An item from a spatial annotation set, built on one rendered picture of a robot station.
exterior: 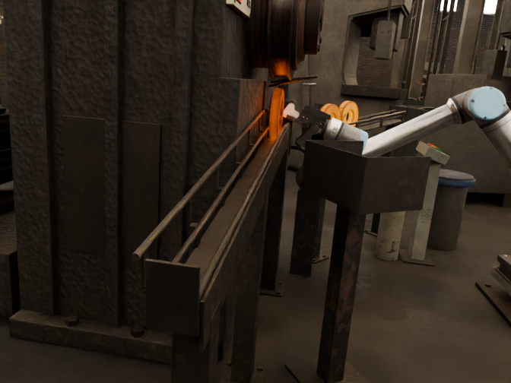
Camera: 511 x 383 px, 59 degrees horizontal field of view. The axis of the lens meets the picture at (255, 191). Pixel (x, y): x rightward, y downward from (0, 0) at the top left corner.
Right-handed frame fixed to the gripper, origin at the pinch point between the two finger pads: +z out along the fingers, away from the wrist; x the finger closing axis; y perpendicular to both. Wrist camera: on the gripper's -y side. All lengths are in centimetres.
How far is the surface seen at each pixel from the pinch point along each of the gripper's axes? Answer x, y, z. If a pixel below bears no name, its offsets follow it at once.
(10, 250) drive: 55, -73, 62
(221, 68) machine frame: 60, 11, 15
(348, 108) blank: -48, 11, -28
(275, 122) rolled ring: 21.5, -1.6, -2.0
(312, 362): 55, -63, -45
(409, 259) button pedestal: -50, -49, -90
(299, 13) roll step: 29.7, 34.4, 4.0
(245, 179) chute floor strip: 66, -14, -4
